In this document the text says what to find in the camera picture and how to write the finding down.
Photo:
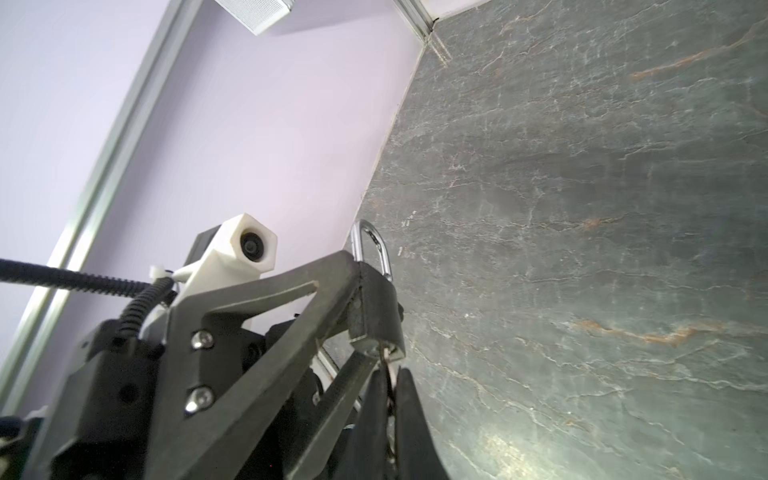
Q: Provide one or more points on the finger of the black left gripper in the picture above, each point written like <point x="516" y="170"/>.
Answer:
<point x="313" y="442"/>

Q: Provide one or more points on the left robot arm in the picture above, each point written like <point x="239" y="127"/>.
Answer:
<point x="146" y="317"/>

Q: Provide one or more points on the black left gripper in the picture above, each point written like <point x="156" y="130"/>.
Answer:
<point x="198" y="405"/>

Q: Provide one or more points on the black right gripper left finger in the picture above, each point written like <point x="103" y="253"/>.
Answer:
<point x="367" y="452"/>

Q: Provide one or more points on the black padlock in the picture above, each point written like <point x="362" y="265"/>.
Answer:
<point x="374" y="316"/>

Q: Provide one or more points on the white mesh box basket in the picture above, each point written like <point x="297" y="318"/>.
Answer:
<point x="257" y="15"/>

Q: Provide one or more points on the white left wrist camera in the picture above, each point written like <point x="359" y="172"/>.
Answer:
<point x="239" y="250"/>

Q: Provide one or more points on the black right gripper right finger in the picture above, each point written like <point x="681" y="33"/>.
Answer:
<point x="415" y="452"/>

